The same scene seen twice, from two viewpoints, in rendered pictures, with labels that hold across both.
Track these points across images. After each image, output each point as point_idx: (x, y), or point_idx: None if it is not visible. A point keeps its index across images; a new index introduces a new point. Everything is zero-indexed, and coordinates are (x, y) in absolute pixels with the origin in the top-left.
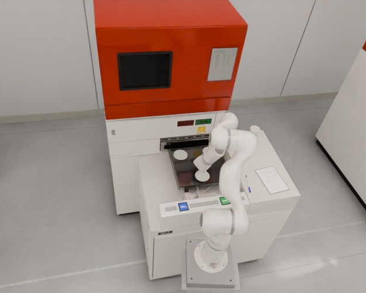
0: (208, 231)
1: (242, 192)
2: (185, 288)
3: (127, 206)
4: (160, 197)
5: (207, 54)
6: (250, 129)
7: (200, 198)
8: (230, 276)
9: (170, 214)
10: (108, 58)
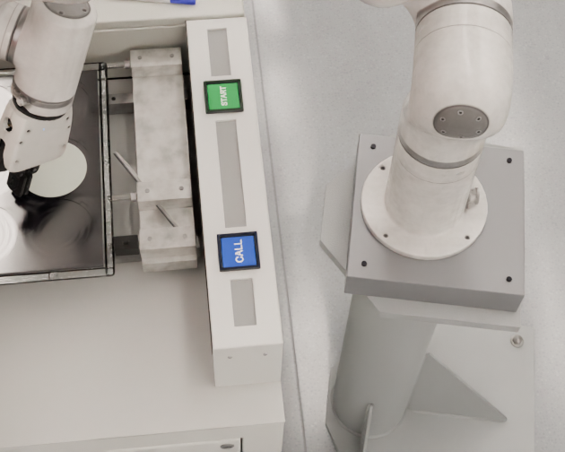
0: (508, 107)
1: (186, 28)
2: (519, 315)
3: None
4: (117, 371)
5: None
6: None
7: (202, 183)
8: (494, 159)
9: (273, 306)
10: None
